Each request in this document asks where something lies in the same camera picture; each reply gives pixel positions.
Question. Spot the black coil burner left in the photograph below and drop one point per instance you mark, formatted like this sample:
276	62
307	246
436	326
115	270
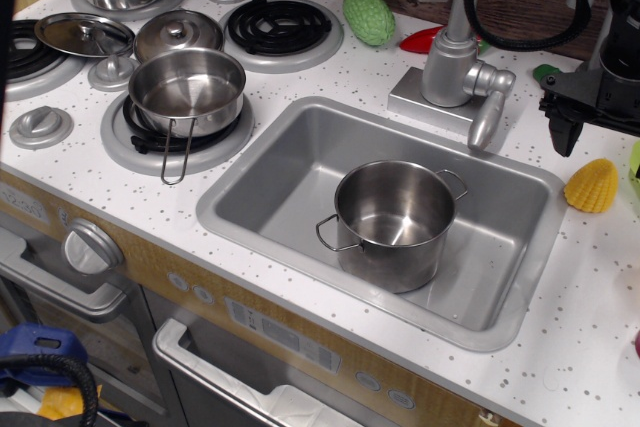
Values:
34	68

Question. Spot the green textured toy vegetable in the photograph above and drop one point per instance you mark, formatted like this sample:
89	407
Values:
371	21

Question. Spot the grey plastic sink basin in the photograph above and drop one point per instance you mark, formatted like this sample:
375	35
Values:
277	200

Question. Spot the grey oven door handle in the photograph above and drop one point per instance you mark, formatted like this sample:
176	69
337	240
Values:
101	306

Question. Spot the grey stove knob left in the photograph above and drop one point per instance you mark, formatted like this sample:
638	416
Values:
41	128

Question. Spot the red toy chili pepper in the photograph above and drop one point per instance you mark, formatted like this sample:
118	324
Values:
422	41

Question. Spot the black coil burner front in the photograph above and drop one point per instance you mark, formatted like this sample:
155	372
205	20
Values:
132	144

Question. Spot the steel pan with wire handle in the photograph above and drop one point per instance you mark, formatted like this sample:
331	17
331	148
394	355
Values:
190	94

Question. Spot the black coil burner back right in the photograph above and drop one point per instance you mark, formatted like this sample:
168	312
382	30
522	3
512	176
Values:
281	36

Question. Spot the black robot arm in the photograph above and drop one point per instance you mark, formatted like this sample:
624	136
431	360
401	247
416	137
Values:
619	51

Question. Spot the grey stove knob middle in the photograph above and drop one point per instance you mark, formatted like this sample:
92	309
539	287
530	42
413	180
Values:
112	73

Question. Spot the yellow cloth bottom left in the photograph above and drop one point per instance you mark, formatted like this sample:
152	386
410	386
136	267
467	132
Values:
61	403

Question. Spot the blue clamp tool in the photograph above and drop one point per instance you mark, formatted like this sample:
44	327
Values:
43	356

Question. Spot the black coil burner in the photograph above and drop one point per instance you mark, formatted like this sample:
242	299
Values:
34	68
281	36
132	144

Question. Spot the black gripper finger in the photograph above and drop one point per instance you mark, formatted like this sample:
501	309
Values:
565	127

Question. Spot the tall steel pot in sink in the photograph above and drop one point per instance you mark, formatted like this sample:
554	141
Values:
390	222

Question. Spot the silver oven dial knob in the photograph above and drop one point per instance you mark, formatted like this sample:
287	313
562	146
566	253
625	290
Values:
89	250

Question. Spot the lime green object right edge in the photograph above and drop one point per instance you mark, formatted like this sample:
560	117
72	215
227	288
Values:
634	162

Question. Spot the yellow toy corn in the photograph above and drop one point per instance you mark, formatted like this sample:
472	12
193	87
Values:
593	188

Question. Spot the grey dishwasher door handle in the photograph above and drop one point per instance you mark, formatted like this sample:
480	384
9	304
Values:
284	406

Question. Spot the green toy item behind gripper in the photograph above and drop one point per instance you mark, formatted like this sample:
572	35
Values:
543	70

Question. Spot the silver toy faucet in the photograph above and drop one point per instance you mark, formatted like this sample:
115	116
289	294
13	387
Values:
456	89

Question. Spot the flat steel lid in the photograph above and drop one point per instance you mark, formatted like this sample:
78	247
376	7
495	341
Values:
85	35

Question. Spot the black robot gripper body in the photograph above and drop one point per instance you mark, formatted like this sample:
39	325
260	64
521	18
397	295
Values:
596	97

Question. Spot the domed steel lid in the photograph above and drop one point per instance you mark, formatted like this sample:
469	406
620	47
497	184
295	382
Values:
177	30

